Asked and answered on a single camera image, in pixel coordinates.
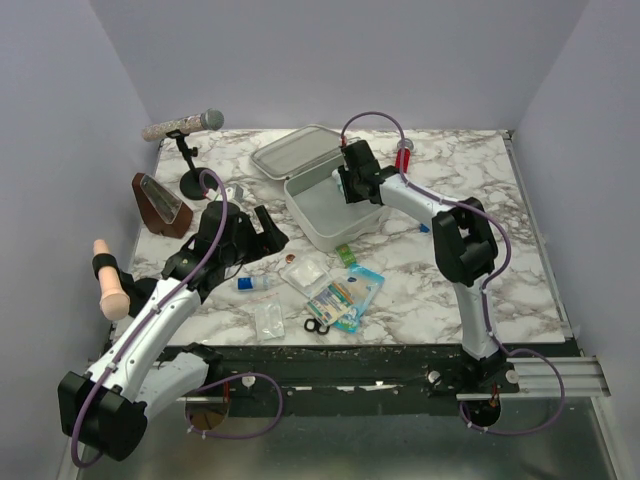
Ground brown metronome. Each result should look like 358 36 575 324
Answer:
132 173 193 239

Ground band-aid box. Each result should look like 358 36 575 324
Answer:
306 281 355 326

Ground blue white bandage roll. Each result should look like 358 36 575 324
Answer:
234 275 271 292

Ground green small medicine box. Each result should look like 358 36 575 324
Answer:
335 244 357 267

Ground black round stand base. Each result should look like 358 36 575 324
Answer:
119 271 158 318

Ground blue cotton swab bag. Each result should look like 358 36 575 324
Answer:
333 263 385 333

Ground black scissors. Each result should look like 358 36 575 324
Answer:
303 318 330 336

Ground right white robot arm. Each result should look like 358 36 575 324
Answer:
338 140 503 392

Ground black microphone stand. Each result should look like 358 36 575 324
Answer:
166 130 218 201

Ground red glitter microphone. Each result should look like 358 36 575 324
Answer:
395 138 414 173

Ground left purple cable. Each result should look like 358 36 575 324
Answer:
69 168 230 469

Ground pink toy microphone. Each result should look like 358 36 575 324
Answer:
93 239 130 322

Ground grey medicine kit box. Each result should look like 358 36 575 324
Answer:
250 125 390 252

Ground black mounting base rail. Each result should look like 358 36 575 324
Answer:
164 344 521 419

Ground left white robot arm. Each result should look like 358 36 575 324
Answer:
58 201 289 468

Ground white gauze pad packet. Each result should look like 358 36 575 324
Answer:
281 256 332 297

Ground clear plastic zip bag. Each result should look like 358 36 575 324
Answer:
254 302 285 342

